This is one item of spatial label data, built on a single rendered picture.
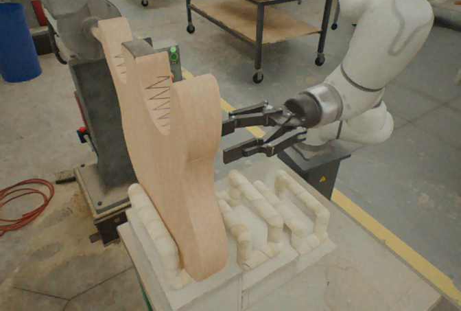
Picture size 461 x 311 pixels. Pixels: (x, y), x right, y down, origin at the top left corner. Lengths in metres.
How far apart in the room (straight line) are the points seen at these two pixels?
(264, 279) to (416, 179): 2.12
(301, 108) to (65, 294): 1.71
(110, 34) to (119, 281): 1.62
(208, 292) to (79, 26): 1.11
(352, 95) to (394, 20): 0.17
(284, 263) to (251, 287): 0.09
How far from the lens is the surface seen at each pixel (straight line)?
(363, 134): 1.51
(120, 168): 2.02
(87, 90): 1.73
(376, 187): 2.58
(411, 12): 0.66
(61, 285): 2.14
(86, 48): 1.49
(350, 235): 1.00
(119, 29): 0.60
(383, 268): 0.97
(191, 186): 0.43
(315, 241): 0.91
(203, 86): 0.33
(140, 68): 0.44
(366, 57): 0.68
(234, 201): 0.88
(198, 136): 0.35
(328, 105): 0.71
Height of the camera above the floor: 1.69
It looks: 37 degrees down
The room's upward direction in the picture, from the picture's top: straight up
